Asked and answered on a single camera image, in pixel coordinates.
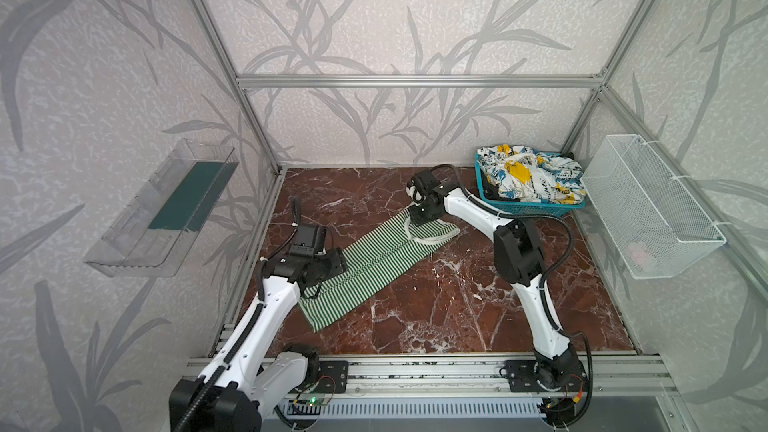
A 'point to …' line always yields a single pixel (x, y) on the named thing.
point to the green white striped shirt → (376, 263)
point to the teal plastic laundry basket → (520, 207)
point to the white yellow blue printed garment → (525, 174)
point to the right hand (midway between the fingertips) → (415, 209)
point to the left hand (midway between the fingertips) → (341, 254)
